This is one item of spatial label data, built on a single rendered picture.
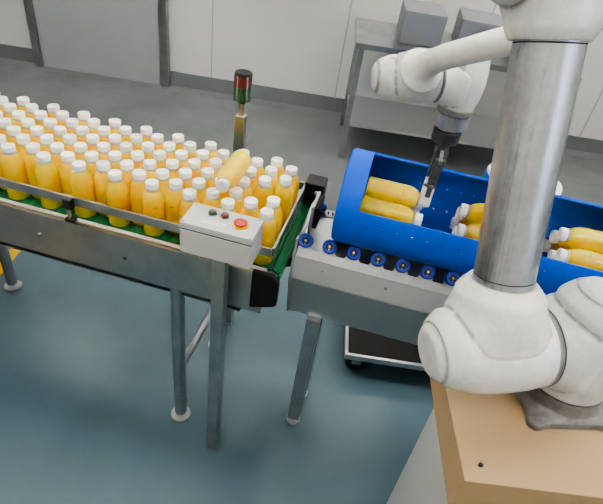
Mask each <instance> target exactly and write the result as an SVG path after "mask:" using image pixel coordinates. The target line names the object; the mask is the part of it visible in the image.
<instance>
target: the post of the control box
mask: <svg viewBox="0 0 603 504"><path fill-rule="evenodd" d="M228 280H229V264H228V263H224V262H220V261H216V260H213V259H212V274H211V309H210V345H209V381H208V416H207V448H206V449H209V450H212V451H215V452H216V450H217V448H218V445H219V443H220V442H219V440H220V422H221V405H222V387H223V369H224V351H225V333H226V315H227V298H228Z"/></svg>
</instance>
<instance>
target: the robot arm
mask: <svg viewBox="0 0 603 504"><path fill-rule="evenodd" d="M491 1H492V2H493V3H495V4H497V5H499V8H500V12H501V17H502V21H503V26H502V27H498V28H495V29H492V30H488V31H485V32H481V33H478V34H475V35H471V36H468V37H464V38H461V39H458V40H454V41H451V42H448V43H444V44H441V45H439V46H436V47H433V48H431V49H429V50H428V49H425V48H415V49H412V50H409V51H405V52H400V53H398V54H391V55H387V56H384V57H382V58H380V59H378V60H377V61H376V63H374V65H373V67H372V70H371V87H372V89H373V90H374V92H375V93H376V94H377V95H378V96H380V97H382V98H384V99H387V100H390V101H396V102H405V103H425V102H432V103H438V105H437V110H436V113H435V116H434V119H433V123H434V128H433V131H432V135H431V138H432V140H433V141H434V142H436V143H435V145H434V151H433V154H432V159H431V162H430V165H429V168H428V173H427V176H428V177H427V176H426V177H425V181H424V184H423V187H422V190H421V194H422V195H421V198H420V201H419V204H418V205H419V206H423V207H429V205H430V202H431V199H432V196H433V193H434V190H435V189H436V186H437V183H438V180H439V177H440V174H441V171H442V169H443V166H444V164H445V162H446V157H448V154H449V147H450V146H456V145H457V144H458V143H459V141H460V138H461V135H462V132H464V131H465V130H466V128H467V125H468V123H469V121H470V118H471V116H472V113H473V110H474V108H475V106H476V105H477V103H478V102H479V100H480V98H481V96H482V94H483V91H484V88H485V85H486V82H487V79H488V75H489V70H490V64H491V60H494V59H499V58H504V57H509V56H510V57H509V63H508V69H507V75H506V81H505V87H504V92H503V98H502V104H501V110H500V116H499V122H498V128H497V134H496V140H495V146H494V152H493V158H492V164H491V170H490V176H489V182H488V187H487V193H486V199H485V205H484V211H483V217H482V223H481V228H480V234H479V240H478V246H477V252H476V258H475V264H474V269H472V270H470V271H469V272H467V273H466V274H464V275H463V276H462V277H460V278H459V279H458V280H457V281H456V282H455V285H454V288H453V290H452V291H451V293H450V295H449V296H448V298H447V300H446V301H445V303H444V305H443V307H442V308H437V309H435V310H434V311H433V312H432V313H431V314H430V315H429V316H428V317H427V318H426V319H425V321H424V322H423V325H422V328H421V330H420V332H419V335H418V351H419V356H420V359H421V363H422V365H423V367H424V369H425V371H426V372H427V374H428V375H429V376H430V377H431V378H433V379H434V380H436V381H438V382H439V383H441V384H442V385H443V386H445V387H447V388H450V389H453V390H457V391H460V392H465V393H471V394H506V393H515V394H516V396H517V399H518V401H519V403H520V405H521V407H522V409H523V411H524V414H525V422H526V424H527V426H528V427H529V428H530V429H532V430H534V431H543V430H546V429H572V430H599V431H603V277H597V276H591V277H580V278H577V279H574V280H571V281H569V282H567V283H565V284H563V285H561V286H560V287H559V288H558V289H557V291H556V292H555V293H550V294H548V295H546V296H545V294H544V292H543V290H542V289H541V287H540V286H539V285H538V283H537V282H536V279H537V274H538V270H539V265H540V261H541V256H542V252H543V247H544V243H545V238H546V233H547V229H548V224H549V220H550V215H551V211H552V206H553V202H554V197H555V193H556V188H557V183H558V179H559V174H560V170H561V165H562V161H563V156H564V152H565V147H566V143H567V138H568V134H569V129H570V124H571V120H572V115H573V111H574V106H575V102H576V97H577V93H578V88H579V84H580V79H581V75H582V70H583V65H584V61H585V56H586V52H587V47H588V43H591V42H593V41H594V39H595V38H596V37H597V36H598V35H599V33H600V32H601V30H603V0H491Z"/></svg>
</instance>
